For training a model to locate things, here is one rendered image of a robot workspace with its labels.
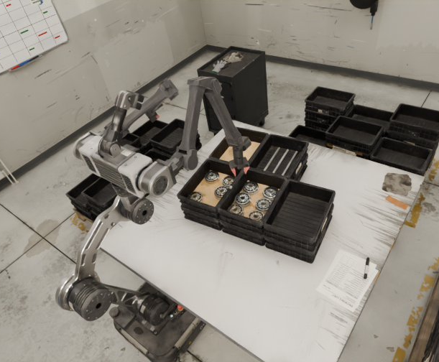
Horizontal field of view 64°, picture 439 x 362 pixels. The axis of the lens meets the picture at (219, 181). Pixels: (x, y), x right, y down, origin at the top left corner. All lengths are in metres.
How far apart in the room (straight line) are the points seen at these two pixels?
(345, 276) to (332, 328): 0.31
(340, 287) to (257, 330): 0.50
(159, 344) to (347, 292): 1.22
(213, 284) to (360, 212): 1.03
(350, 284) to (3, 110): 3.85
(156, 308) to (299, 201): 1.14
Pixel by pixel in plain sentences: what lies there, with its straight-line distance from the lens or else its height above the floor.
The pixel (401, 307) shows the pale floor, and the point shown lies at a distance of 2.89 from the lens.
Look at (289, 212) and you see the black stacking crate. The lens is 2.17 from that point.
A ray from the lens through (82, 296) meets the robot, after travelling 1.96.
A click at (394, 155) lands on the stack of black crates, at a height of 0.38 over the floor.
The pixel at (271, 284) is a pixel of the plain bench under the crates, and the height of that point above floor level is 0.70.
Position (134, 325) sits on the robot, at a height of 0.24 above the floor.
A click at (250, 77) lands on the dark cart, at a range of 3.76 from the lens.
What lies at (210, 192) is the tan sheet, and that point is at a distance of 2.34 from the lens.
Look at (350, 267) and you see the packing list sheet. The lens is 2.13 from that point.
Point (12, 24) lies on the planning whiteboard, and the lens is 4.47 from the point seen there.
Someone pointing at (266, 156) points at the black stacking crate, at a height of 0.83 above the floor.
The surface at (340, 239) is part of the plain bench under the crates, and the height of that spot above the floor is 0.70.
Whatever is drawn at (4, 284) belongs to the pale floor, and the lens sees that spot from 3.71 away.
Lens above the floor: 2.47
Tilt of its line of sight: 43 degrees down
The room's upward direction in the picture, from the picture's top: 11 degrees counter-clockwise
